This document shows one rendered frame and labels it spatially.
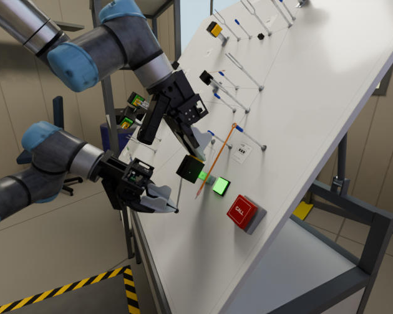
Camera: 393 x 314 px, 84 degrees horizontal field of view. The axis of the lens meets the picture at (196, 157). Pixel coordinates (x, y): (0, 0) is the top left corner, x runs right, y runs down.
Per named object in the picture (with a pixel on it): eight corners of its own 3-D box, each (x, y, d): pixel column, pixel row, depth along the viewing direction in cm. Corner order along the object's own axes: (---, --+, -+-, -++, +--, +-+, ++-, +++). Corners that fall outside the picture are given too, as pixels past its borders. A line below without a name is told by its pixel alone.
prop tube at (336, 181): (341, 189, 71) (345, 96, 58) (333, 186, 73) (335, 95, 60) (348, 185, 72) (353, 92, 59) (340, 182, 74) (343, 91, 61)
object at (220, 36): (223, 34, 100) (208, 19, 95) (231, 37, 91) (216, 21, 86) (216, 43, 101) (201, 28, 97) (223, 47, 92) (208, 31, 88)
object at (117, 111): (113, 125, 144) (111, 115, 141) (109, 117, 174) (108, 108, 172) (161, 121, 157) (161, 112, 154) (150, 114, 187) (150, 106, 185)
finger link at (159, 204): (180, 212, 50) (144, 194, 49) (169, 222, 54) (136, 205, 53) (183, 201, 53) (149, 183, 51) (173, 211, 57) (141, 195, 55)
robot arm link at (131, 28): (88, 23, 42) (123, 6, 45) (124, 76, 47) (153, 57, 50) (98, 4, 36) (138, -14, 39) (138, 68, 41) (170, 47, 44)
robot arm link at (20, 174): (-3, 199, 49) (5, 162, 44) (42, 177, 59) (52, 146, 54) (26, 219, 49) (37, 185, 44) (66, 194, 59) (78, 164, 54)
